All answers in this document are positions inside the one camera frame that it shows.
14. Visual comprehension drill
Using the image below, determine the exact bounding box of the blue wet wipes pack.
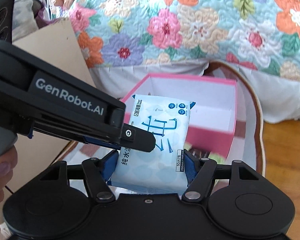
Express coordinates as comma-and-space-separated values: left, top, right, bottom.
110, 94, 194, 194

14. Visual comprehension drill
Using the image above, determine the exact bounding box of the left hand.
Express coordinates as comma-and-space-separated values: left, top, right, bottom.
0, 146, 18, 203

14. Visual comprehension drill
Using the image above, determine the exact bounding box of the pink cardboard box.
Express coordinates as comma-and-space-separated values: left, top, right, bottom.
122, 73, 237, 157

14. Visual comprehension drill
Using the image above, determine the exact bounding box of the beige wooden cabinet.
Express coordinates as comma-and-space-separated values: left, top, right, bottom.
0, 17, 98, 193

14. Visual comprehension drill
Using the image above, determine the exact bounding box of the floral quilt bedspread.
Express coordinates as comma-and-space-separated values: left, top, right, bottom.
12, 0, 300, 124

